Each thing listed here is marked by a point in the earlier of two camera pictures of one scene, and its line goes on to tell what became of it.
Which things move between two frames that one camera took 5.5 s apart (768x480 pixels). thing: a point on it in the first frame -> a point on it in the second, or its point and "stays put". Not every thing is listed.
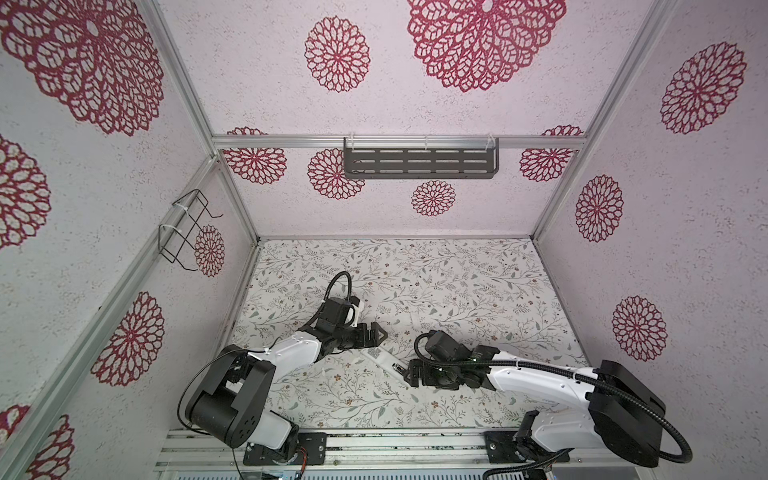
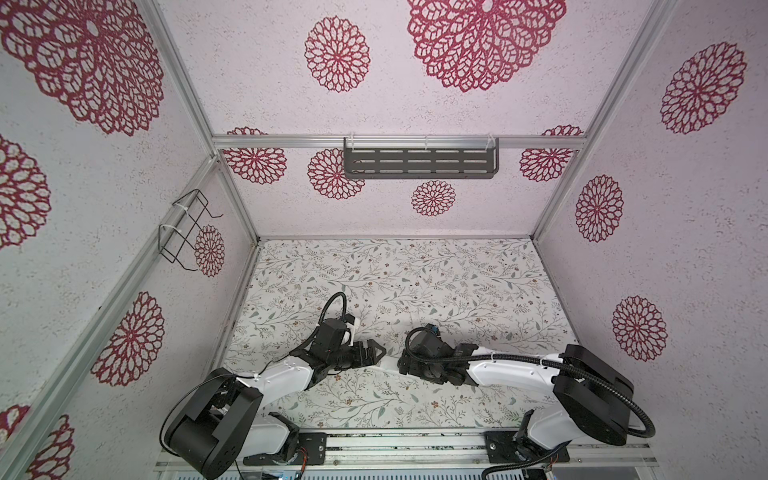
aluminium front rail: x=401 y=450 stays put
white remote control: x=387 y=361 stays put
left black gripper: x=363 y=340 -> x=361 y=359
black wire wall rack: x=178 y=238 stays put
